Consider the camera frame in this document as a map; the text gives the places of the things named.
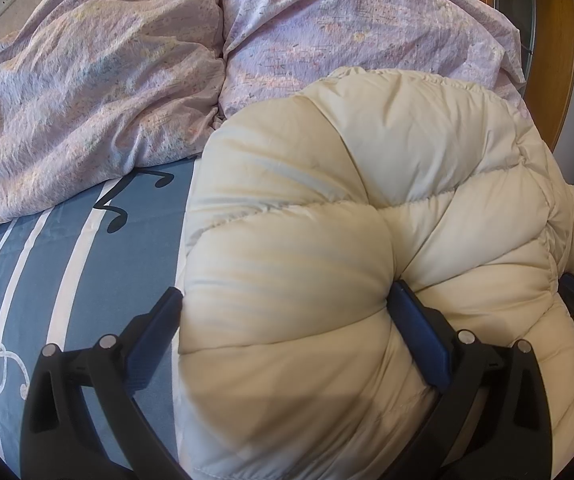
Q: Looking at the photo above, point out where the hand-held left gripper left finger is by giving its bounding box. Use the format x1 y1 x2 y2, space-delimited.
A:
21 286 184 480

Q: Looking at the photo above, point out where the pink floral duvet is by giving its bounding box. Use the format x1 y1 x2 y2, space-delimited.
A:
0 0 530 241

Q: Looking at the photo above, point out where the blue and white bed sheet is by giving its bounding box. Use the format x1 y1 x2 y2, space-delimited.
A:
0 157 202 480

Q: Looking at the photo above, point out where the cream puffer jacket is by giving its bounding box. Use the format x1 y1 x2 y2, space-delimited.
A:
172 66 574 480

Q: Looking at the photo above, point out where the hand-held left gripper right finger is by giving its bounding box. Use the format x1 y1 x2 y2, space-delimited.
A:
389 280 562 480

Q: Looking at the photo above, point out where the wooden headboard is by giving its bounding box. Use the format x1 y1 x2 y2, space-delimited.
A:
477 0 574 171

